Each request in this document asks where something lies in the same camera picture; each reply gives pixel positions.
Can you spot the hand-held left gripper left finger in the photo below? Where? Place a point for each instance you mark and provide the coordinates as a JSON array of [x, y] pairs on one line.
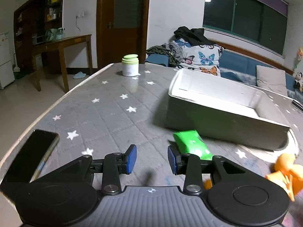
[[131, 158]]

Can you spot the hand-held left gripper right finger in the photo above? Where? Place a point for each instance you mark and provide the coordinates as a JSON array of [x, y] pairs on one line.
[[172, 160]]

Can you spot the green plastic packet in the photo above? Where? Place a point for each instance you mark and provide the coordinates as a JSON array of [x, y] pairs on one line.
[[191, 143]]

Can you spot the white rectangular box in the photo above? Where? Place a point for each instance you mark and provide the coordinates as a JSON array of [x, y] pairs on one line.
[[213, 120]]

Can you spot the orange dragon toy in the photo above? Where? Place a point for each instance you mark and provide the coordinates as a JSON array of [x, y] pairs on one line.
[[284, 170]]

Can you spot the grey star print mattress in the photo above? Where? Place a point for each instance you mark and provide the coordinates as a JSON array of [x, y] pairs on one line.
[[106, 113]]

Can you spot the white jar with green lid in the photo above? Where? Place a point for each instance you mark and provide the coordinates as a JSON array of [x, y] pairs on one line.
[[130, 68]]

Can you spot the light blue slipper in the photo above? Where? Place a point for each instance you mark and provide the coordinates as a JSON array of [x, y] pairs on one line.
[[79, 75]]

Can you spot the black smartphone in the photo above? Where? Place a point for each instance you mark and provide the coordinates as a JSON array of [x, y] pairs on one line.
[[28, 153]]

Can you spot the butterfly print blanket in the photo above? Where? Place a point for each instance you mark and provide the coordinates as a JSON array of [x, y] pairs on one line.
[[203, 59]]

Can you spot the dark patterned cloth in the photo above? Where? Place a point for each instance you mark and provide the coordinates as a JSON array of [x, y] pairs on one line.
[[158, 50]]

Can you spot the blue sofa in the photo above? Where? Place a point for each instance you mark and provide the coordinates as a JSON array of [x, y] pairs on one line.
[[236, 63]]

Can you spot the brown wooden door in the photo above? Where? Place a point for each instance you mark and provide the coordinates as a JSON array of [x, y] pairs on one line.
[[123, 40]]

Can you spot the round white-rimmed plate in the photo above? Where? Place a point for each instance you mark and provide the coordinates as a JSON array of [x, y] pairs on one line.
[[293, 141]]

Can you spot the black clothing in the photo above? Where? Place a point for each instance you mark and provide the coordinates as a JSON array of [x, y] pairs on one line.
[[194, 36]]

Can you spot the beige pillow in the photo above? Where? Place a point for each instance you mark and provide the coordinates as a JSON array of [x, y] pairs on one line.
[[269, 78]]

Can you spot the wooden table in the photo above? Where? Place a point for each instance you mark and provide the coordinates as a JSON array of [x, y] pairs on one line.
[[61, 41]]

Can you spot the glass jar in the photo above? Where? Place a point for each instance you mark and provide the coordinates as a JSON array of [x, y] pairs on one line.
[[61, 33]]

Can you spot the green bag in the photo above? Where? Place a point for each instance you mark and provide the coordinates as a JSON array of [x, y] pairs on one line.
[[51, 35]]

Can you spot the black and white plush toy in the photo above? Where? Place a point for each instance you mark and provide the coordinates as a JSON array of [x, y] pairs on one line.
[[298, 80]]

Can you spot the small white appliance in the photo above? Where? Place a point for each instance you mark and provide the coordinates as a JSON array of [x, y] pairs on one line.
[[38, 39]]

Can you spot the white refrigerator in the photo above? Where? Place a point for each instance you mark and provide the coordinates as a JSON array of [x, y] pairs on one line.
[[4, 63]]

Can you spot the dark window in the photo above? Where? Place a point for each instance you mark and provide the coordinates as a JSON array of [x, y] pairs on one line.
[[248, 16]]

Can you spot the dark wooden shelf cabinet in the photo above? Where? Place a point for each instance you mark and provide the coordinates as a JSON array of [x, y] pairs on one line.
[[23, 28]]

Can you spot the white wall socket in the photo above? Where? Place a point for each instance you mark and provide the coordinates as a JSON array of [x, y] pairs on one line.
[[80, 15]]

